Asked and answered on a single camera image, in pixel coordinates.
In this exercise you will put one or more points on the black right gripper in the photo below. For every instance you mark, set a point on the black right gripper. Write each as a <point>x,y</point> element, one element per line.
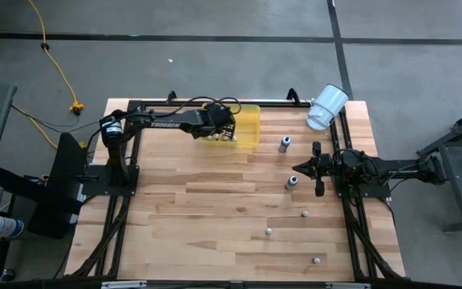
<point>325,168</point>

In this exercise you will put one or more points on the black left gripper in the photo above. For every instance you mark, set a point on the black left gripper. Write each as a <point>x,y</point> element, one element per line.
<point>219,120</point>

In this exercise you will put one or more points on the large black-capped colouring bottle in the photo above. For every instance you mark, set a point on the large black-capped colouring bottle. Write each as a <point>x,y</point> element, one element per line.
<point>291,183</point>

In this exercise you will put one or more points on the large blue-capped colouring bottle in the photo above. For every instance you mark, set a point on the large blue-capped colouring bottle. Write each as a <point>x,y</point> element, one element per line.
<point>284,145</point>

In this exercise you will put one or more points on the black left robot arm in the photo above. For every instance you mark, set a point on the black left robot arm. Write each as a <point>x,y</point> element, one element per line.
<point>167,120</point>

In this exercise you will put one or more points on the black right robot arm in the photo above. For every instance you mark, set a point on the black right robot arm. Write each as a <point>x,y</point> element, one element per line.
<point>399,168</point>

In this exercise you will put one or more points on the yellow translucent plastic bin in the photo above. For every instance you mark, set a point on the yellow translucent plastic bin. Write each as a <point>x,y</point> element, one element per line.
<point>249,128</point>

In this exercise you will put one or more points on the black metal cart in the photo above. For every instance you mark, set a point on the black metal cart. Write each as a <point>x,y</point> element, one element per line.
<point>431,154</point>

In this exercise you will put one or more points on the black covered equipment stand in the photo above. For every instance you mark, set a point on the black covered equipment stand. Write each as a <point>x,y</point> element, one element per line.
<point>62,180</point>

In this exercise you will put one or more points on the white and blue canister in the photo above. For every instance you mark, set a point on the white and blue canister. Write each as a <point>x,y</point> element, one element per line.
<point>6,226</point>

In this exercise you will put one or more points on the black caster wheel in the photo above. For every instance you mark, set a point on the black caster wheel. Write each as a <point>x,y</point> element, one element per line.
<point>8,275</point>

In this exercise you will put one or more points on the black frame clamp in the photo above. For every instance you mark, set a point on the black frame clamp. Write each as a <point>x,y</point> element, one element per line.
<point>171,97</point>
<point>293,96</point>

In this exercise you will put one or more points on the black aluminium table frame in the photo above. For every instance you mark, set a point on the black aluminium table frame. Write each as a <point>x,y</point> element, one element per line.
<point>279,105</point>

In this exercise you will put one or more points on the silver metal bracket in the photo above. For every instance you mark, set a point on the silver metal bracket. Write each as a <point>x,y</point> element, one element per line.
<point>123,284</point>
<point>343,286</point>

